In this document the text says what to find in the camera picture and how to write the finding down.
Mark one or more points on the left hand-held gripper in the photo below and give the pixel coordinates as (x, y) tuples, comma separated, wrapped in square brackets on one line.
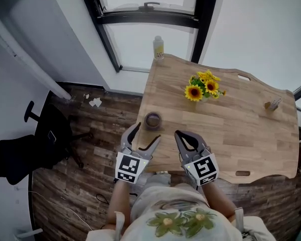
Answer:
[(129, 164)]

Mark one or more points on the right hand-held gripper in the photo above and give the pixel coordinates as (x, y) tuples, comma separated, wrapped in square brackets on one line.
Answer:
[(202, 167)]

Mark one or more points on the roll of tape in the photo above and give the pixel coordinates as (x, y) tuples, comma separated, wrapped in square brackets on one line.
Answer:
[(153, 120)]

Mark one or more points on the person's right forearm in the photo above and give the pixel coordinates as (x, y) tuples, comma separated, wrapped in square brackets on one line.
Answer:
[(219, 199)]

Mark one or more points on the person's left forearm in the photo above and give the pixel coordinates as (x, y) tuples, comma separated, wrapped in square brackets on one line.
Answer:
[(119, 202)]

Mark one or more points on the sunflower bouquet in vase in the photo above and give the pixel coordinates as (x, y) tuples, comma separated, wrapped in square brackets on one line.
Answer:
[(203, 86)]

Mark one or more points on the crumpled white paper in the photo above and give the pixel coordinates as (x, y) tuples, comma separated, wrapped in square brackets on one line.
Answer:
[(95, 102)]

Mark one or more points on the person's floral white shirt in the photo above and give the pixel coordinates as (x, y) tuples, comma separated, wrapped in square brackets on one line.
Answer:
[(180, 210)]

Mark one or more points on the smartphone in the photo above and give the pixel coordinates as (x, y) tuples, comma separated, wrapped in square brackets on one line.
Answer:
[(51, 136)]

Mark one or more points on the small wooden holder with cards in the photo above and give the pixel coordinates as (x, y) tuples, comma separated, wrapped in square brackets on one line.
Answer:
[(273, 104)]

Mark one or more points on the clear plastic bottle yellow label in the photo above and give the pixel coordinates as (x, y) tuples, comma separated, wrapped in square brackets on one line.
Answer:
[(158, 47)]

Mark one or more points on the black office chair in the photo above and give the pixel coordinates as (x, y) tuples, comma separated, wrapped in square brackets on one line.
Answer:
[(37, 144)]

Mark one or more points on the white pipe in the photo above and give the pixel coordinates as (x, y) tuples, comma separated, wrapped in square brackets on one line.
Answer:
[(30, 61)]

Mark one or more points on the black window frame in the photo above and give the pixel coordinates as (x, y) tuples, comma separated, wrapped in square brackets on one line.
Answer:
[(150, 19)]

